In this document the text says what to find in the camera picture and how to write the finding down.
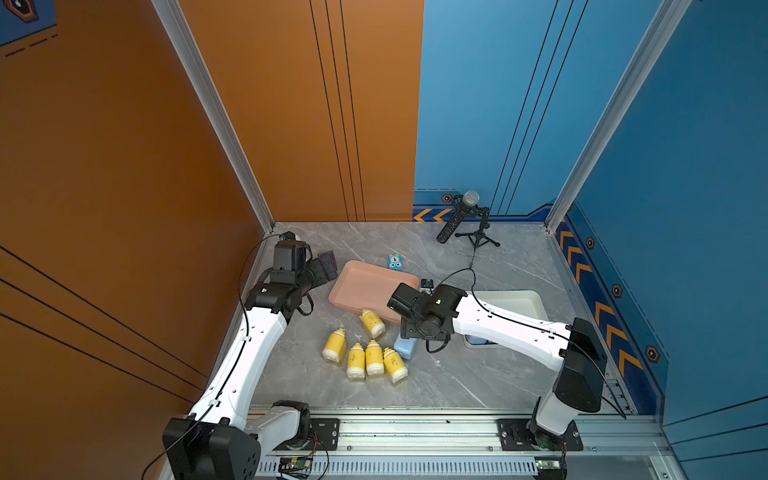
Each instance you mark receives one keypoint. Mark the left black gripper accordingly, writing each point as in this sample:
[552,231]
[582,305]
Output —
[319,276]

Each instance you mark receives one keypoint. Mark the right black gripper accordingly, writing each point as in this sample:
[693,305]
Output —
[407,332]

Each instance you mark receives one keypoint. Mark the pink plastic tray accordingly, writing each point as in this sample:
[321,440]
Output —
[363,286]

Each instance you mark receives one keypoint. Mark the yellow sharpener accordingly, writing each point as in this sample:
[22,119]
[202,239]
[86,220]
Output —
[335,348]
[374,359]
[356,363]
[394,365]
[372,323]

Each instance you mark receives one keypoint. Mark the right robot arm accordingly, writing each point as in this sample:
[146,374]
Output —
[570,350]

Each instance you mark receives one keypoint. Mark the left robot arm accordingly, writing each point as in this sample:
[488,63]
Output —
[211,441]

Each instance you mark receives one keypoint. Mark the purple cube sharpener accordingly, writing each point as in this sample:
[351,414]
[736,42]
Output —
[328,265]

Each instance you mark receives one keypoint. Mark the blue cartoon sharpener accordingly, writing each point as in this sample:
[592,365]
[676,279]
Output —
[394,262]

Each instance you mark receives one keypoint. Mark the white plastic tray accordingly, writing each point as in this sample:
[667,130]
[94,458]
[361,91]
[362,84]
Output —
[524,302]

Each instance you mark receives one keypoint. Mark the black microphone on tripod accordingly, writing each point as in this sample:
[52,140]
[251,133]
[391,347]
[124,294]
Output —
[467,206]

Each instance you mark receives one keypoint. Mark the green circuit board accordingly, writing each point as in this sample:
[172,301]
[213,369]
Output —
[295,467]

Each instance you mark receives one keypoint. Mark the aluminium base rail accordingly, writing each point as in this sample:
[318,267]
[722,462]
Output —
[386,443]

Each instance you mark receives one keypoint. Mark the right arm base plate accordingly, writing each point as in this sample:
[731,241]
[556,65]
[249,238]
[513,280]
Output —
[518,434]

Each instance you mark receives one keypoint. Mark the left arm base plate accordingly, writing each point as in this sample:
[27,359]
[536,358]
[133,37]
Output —
[315,433]

